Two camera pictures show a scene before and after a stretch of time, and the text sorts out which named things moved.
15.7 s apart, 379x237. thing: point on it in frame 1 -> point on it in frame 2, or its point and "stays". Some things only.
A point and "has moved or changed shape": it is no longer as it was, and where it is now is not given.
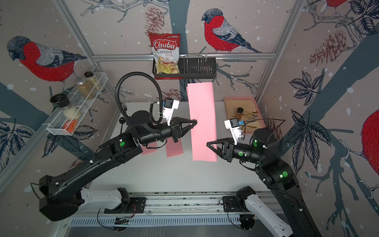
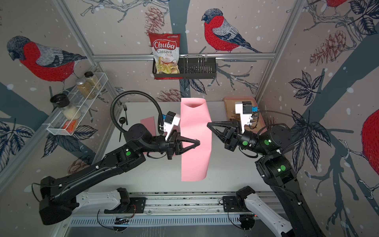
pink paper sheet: (201, 99) has moved or changed shape
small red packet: (70, 125) stays
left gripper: (175, 129) -> (173, 144)
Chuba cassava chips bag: (166, 49) stays
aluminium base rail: (177, 204) stays
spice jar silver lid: (85, 88) stays
